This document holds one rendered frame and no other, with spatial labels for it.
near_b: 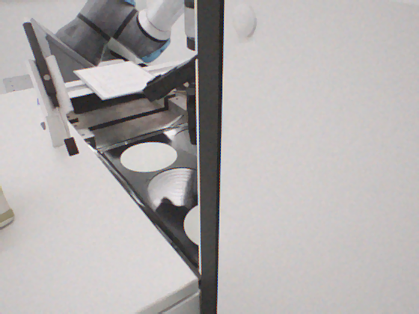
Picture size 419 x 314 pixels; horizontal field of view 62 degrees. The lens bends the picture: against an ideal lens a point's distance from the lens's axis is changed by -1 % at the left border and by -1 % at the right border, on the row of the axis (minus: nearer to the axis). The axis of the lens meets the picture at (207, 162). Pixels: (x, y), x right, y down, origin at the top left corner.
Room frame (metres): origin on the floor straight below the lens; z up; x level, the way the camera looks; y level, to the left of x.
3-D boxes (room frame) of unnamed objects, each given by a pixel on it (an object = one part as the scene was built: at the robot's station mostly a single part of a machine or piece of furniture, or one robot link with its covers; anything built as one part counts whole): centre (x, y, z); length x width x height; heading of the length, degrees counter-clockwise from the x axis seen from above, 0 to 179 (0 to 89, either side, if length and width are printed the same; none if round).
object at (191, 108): (0.50, 0.02, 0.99); 0.05 x 0.02 x 0.09; 168
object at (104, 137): (0.72, 0.12, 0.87); 0.36 x 0.08 x 0.03; 125
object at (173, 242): (0.41, 0.11, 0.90); 0.37 x 0.01 x 0.01; 35
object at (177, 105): (0.76, 0.06, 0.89); 0.08 x 0.03 x 0.03; 35
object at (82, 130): (0.62, 0.26, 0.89); 0.08 x 0.03 x 0.03; 35
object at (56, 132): (0.46, 0.22, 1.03); 0.06 x 0.04 x 0.13; 35
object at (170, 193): (0.51, -0.04, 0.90); 0.34 x 0.34 x 0.01; 35
